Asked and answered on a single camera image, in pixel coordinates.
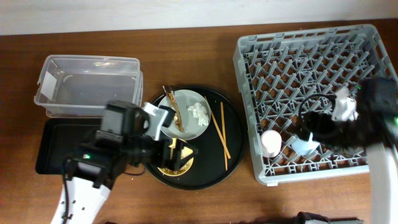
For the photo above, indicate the light blue cup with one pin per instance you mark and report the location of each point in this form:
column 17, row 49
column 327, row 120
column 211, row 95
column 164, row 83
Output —
column 303, row 147

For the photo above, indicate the clear plastic bin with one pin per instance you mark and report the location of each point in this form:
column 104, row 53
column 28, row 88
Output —
column 81, row 85

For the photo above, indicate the grey round plate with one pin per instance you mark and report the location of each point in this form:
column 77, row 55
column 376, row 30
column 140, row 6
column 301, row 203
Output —
column 186, row 98

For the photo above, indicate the crumpled white napkin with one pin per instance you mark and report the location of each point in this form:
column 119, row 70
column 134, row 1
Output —
column 200, row 112

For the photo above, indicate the black rectangular tray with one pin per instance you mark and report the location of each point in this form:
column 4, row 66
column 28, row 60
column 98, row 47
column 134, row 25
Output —
column 62, row 137

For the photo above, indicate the food scraps and rice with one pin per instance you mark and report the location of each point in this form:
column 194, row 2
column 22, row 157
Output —
column 184, row 153

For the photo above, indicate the wooden chopstick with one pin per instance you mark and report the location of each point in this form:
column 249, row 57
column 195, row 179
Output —
column 224, row 134
column 226, row 151

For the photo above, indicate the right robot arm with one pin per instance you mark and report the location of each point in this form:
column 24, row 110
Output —
column 368, row 122

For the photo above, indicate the wooden chopstick left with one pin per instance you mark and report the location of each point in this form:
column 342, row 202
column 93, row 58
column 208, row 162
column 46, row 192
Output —
column 226, row 151

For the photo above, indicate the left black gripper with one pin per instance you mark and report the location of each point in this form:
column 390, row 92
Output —
column 162, row 160

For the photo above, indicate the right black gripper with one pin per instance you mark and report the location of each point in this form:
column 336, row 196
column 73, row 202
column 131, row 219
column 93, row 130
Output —
column 323, row 121

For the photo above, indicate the grey dishwasher rack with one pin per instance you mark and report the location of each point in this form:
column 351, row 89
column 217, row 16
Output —
column 281, row 74

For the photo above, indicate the brown snack wrapper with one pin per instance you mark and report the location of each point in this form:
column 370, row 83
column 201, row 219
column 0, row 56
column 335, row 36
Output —
column 173, row 104

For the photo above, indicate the yellow bowl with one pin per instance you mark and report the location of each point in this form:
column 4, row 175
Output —
column 164, row 170

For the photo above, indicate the wooden chopstick right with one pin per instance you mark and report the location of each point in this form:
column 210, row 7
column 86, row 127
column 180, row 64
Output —
column 224, row 134

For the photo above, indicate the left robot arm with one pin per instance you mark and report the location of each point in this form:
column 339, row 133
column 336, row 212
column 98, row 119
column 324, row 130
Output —
column 128, row 135

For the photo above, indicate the round black serving tray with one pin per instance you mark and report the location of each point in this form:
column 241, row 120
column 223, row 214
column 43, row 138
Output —
column 208, row 167

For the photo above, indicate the pink cup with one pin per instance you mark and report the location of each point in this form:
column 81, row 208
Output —
column 271, row 142

